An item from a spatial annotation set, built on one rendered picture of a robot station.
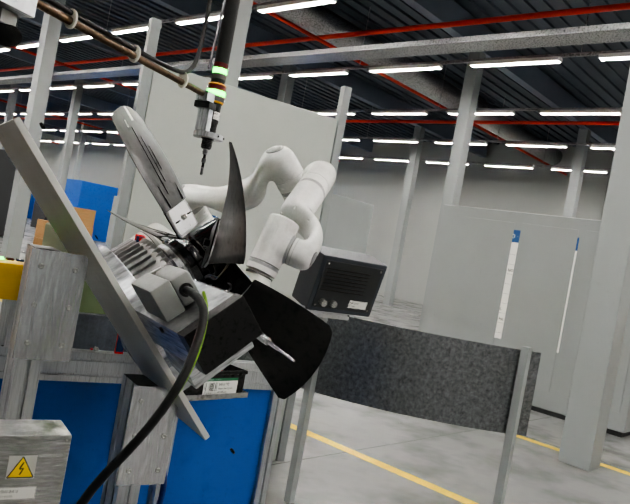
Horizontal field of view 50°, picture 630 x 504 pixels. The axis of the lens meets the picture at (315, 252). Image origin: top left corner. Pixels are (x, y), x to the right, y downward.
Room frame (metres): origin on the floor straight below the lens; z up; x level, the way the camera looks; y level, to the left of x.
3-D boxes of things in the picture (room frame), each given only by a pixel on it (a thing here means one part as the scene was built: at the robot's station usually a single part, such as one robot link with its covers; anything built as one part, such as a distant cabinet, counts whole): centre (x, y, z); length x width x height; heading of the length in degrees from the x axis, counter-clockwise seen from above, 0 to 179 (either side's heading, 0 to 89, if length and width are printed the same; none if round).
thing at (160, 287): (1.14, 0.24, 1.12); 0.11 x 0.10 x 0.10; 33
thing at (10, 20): (1.00, 0.51, 1.48); 0.05 x 0.04 x 0.05; 158
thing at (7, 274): (1.69, 0.73, 1.02); 0.16 x 0.10 x 0.11; 123
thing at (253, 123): (3.57, 0.48, 1.10); 1.21 x 0.05 x 2.20; 123
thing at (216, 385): (1.80, 0.25, 0.85); 0.22 x 0.17 x 0.07; 139
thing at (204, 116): (1.54, 0.29, 1.49); 0.09 x 0.07 x 0.10; 158
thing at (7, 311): (1.69, 0.73, 0.92); 0.03 x 0.03 x 0.12; 33
